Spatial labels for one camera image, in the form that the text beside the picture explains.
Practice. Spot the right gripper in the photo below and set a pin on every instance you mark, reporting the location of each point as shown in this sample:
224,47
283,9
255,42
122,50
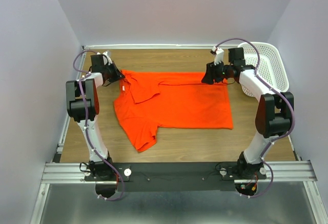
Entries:
210,74

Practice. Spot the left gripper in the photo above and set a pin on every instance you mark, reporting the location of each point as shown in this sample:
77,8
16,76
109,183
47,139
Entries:
118,76

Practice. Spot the orange t-shirt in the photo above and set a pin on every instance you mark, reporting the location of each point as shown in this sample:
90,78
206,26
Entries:
152,100

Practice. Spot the white perforated basket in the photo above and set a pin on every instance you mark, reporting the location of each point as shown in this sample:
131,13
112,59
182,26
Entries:
271,67

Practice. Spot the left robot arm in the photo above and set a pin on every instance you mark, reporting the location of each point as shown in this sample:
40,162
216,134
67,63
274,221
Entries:
83,106

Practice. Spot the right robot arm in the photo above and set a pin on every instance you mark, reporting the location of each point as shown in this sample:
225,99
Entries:
275,113

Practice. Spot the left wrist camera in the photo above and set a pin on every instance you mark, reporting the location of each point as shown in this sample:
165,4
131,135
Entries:
106,57

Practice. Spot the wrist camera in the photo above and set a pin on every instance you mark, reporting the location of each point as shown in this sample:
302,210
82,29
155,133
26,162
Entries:
218,54
106,57

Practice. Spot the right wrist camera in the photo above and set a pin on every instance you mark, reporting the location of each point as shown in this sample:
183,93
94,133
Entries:
218,54

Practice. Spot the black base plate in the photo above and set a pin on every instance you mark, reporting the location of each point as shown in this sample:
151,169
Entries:
157,185

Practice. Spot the aluminium left rail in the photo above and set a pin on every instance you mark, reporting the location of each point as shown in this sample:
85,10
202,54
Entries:
71,95

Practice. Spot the aluminium front rail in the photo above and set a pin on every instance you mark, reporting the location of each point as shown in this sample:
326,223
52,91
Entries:
278,171

